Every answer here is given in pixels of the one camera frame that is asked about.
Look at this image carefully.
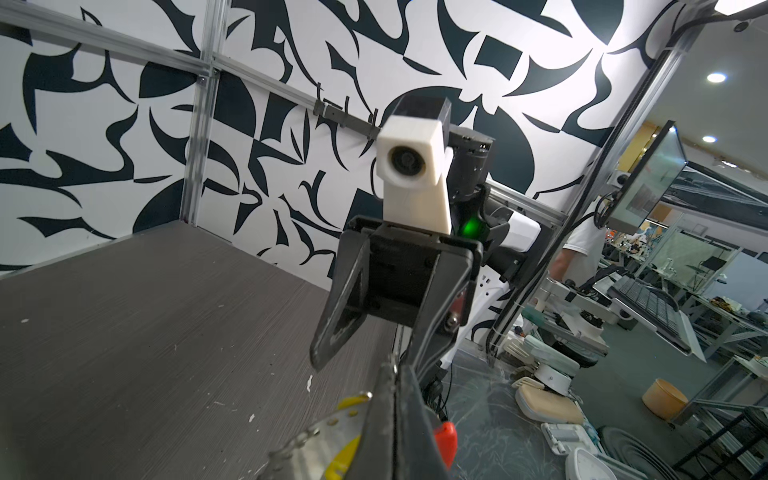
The yellow capped key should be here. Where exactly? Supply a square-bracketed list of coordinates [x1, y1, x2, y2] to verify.
[324, 392, 373, 480]

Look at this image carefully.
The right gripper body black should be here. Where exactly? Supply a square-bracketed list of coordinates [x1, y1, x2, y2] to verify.
[342, 216, 483, 327]

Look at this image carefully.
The black wall hook rack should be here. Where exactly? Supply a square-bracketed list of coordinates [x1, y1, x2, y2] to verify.
[313, 82, 381, 140]

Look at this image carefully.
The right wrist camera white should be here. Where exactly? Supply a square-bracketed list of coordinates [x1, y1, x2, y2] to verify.
[376, 94, 453, 234]

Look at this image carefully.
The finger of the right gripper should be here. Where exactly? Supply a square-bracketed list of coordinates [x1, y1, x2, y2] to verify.
[309, 231, 370, 371]
[407, 252, 478, 375]

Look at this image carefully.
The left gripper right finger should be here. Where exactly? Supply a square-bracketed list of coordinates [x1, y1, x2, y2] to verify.
[395, 366, 450, 480]

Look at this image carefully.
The person in white shirt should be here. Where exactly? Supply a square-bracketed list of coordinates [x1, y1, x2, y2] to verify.
[548, 199, 606, 286]

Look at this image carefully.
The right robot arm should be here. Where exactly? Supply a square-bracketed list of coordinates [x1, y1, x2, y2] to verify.
[310, 125, 540, 375]

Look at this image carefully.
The red capped key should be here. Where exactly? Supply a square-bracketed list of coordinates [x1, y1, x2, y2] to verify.
[433, 421, 458, 470]

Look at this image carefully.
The computer monitor outside cell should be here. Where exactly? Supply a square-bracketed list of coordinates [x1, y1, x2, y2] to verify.
[604, 120, 688, 234]

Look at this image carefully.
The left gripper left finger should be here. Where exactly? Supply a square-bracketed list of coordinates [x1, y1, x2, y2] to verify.
[347, 363, 397, 480]

